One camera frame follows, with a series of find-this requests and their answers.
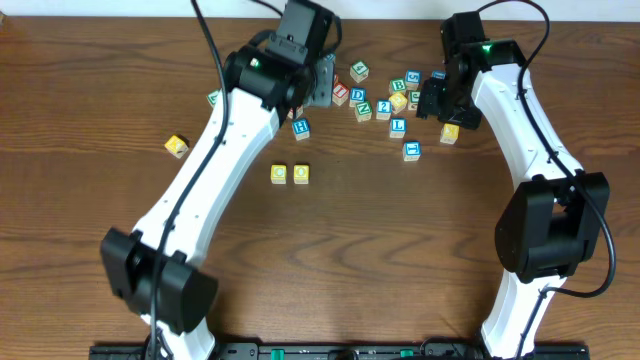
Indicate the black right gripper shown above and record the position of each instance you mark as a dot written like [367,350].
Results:
[439,100]

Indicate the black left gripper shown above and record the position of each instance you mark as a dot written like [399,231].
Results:
[323,84]

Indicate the blue L block front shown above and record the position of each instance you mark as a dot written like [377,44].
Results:
[397,127]

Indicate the blue l block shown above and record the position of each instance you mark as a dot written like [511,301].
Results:
[330,57]
[397,127]

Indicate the yellow O block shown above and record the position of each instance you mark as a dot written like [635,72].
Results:
[301,174]

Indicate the yellow C block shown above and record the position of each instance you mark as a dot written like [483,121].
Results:
[278,174]

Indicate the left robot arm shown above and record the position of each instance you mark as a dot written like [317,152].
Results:
[156,268]

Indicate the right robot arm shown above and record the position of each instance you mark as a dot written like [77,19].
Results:
[552,238]

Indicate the blue L block back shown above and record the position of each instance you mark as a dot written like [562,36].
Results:
[330,57]

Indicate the green block right cluster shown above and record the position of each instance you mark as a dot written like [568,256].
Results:
[413,100]

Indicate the blue block far right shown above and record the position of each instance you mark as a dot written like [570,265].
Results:
[439,75]

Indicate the red I block front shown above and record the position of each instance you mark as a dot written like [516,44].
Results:
[340,93]

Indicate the blue S block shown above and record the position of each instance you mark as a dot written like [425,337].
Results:
[412,79]

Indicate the green 4 block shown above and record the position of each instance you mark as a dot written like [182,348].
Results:
[359,71]

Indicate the yellow X block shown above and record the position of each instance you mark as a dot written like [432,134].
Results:
[449,134]

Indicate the yellow block right cluster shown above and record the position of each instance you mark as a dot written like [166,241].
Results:
[398,101]

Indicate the blue D block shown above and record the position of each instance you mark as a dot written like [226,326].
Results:
[357,95]

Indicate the green B block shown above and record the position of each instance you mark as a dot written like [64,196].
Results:
[397,85]

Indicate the red U block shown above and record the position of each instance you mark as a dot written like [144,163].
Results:
[295,112]

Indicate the blue 2 block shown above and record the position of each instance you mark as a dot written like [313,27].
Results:
[383,110]

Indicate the green N block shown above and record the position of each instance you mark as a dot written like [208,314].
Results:
[363,111]

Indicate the blue F block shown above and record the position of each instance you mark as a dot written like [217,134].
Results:
[411,151]

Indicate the blue H block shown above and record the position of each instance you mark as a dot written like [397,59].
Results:
[301,129]

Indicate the green 7 block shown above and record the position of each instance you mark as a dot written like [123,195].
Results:
[213,97]

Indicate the yellow K block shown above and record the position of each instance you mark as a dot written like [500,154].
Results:
[176,146]

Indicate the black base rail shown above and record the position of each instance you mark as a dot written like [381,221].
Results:
[438,349]

